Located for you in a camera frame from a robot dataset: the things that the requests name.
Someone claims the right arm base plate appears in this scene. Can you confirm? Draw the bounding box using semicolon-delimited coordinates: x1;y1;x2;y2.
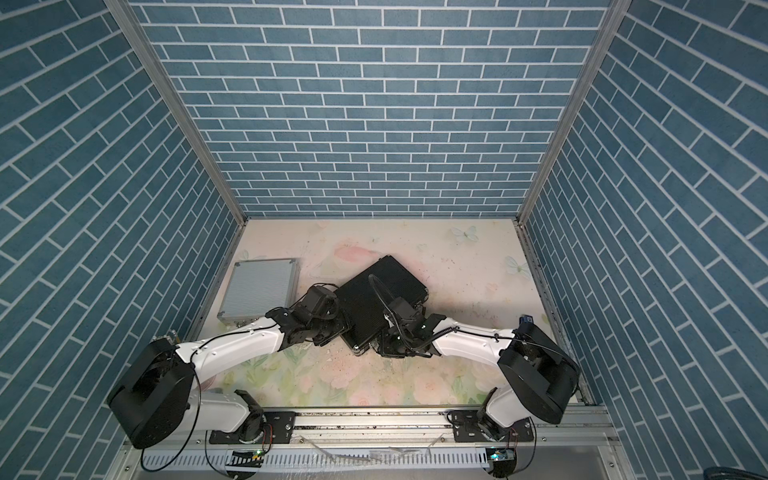
446;409;535;443

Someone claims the silver aluminium poker case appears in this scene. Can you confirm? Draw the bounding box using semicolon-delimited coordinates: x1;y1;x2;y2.
217;258;299;324

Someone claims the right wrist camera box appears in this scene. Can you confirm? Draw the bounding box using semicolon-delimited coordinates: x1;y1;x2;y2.
389;297;425;330

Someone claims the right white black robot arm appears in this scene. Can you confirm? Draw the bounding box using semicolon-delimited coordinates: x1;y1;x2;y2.
374;314;581;440

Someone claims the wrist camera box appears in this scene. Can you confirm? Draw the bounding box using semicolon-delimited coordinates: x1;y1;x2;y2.
389;297;425;330
303;284;341;320

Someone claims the black poker case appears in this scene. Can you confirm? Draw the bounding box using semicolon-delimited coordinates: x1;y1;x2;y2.
335;255;429;356

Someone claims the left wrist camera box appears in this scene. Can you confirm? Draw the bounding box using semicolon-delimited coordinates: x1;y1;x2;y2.
303;284;341;320

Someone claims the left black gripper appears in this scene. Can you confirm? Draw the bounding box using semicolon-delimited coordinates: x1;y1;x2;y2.
308;307;360;347

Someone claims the aluminium front rail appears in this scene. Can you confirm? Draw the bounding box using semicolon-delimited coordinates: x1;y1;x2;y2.
118;404;622;471

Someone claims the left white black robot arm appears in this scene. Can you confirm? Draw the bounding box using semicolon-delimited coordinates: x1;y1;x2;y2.
107;306;349;449

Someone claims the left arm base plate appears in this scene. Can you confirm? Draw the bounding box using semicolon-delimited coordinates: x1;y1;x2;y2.
208;411;297;447

